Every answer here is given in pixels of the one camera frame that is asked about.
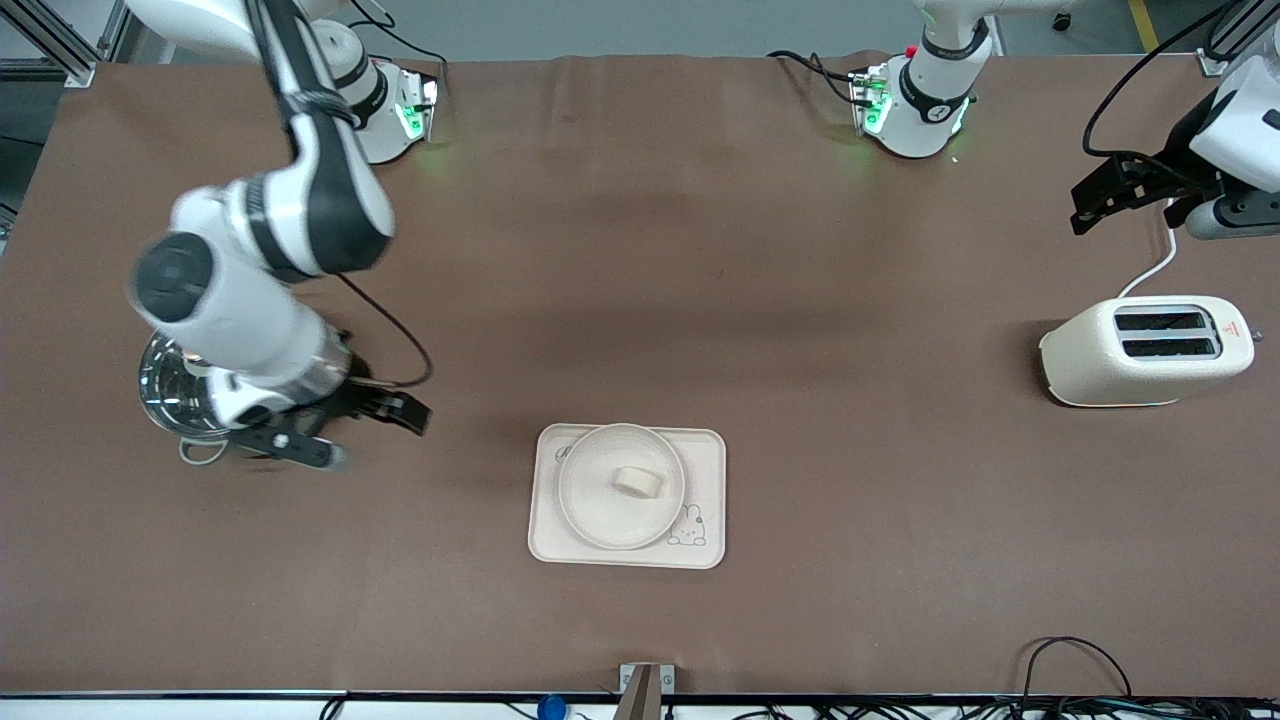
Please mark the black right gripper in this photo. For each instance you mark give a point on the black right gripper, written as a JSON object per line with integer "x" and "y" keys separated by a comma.
{"x": 352, "y": 394}

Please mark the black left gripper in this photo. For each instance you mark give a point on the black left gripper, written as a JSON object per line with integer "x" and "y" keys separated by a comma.
{"x": 1186, "y": 137}

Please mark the white round plate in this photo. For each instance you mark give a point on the white round plate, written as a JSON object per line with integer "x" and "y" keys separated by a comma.
{"x": 600, "y": 500}

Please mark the translucent white block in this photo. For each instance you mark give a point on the translucent white block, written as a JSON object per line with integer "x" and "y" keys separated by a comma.
{"x": 640, "y": 481}

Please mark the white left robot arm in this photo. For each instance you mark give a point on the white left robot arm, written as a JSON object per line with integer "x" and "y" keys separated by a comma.
{"x": 930, "y": 100}

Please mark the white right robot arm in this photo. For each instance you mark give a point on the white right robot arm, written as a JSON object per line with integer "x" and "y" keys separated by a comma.
{"x": 250, "y": 310}

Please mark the white rabbit print tray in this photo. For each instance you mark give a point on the white rabbit print tray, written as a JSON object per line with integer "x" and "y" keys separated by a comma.
{"x": 700, "y": 470}

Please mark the cream two-slot toaster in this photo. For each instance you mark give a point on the cream two-slot toaster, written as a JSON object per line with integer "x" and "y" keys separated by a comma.
{"x": 1140, "y": 370}

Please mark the shiny steel bowl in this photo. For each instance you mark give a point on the shiny steel bowl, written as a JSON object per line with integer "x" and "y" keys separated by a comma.
{"x": 165, "y": 395}

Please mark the brown table cover mat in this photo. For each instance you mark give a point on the brown table cover mat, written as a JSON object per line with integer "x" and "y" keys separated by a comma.
{"x": 800, "y": 300}

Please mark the blue round cap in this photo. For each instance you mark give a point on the blue round cap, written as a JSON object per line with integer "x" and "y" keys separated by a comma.
{"x": 551, "y": 708}

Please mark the aluminium frame profile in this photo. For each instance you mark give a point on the aluminium frame profile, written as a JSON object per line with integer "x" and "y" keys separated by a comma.
{"x": 60, "y": 45}
{"x": 1240, "y": 20}

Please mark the metal bracket with brown post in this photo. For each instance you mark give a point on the metal bracket with brown post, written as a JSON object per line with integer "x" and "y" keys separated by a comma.
{"x": 645, "y": 690}

